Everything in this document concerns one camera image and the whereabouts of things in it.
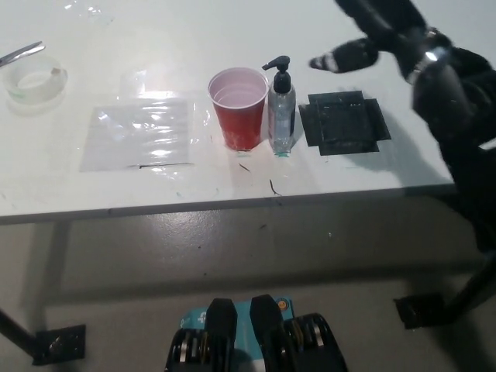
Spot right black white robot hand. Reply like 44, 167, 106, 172
308, 0, 439, 84

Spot clear soap bottle black pump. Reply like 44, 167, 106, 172
261, 56, 298, 154

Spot black teal robot torso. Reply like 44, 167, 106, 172
164, 294, 348, 372

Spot black tape square patch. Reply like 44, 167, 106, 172
297, 90, 391, 157

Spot red plastic cup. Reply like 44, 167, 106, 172
207, 67, 270, 152

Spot glossy grey plastic sheet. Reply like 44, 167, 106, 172
79, 98, 194, 174

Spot crumpled clear tape piece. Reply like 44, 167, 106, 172
64, 2, 105, 20

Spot clear tape roll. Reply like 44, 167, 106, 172
2, 55, 69, 105

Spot silver scissors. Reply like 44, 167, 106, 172
0, 41, 47, 69

